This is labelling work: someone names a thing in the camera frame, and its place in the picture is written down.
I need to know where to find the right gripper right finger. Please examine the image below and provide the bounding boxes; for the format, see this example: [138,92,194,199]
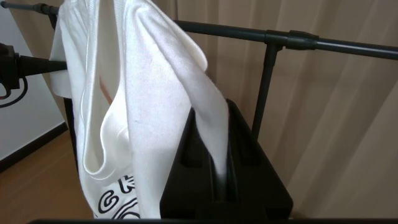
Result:
[228,98,294,218]

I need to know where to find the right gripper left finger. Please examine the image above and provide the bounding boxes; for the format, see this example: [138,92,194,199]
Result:
[160,107,219,218]

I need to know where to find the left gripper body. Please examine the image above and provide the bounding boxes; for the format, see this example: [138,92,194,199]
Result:
[0,42,21,91]

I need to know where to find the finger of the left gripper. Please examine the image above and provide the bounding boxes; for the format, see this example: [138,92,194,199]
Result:
[18,55,68,77]

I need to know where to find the white garment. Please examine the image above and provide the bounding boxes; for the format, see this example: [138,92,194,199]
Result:
[49,0,231,218]

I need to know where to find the black clothes rack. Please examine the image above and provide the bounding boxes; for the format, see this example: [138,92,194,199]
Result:
[0,1,398,141]

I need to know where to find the beige curtain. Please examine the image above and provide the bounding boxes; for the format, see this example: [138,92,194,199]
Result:
[9,0,398,218]

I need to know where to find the black cable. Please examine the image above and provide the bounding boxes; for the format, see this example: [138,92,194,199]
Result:
[0,76,29,109]

